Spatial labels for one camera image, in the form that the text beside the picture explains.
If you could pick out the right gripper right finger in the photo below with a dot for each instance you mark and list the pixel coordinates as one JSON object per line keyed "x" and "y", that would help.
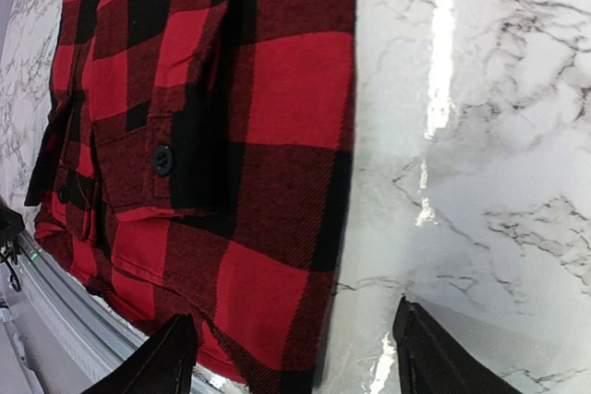
{"x": 431, "y": 361}

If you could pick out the red black plaid shirt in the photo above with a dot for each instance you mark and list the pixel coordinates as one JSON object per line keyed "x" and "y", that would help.
{"x": 198, "y": 160}

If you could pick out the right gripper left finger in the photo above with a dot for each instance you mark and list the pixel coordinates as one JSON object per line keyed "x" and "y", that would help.
{"x": 163, "y": 364}

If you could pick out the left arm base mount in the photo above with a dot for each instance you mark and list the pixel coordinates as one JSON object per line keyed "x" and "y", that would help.
{"x": 12, "y": 226}

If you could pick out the aluminium table front rail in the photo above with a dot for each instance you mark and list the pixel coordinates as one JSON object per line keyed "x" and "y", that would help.
{"x": 70, "y": 339}

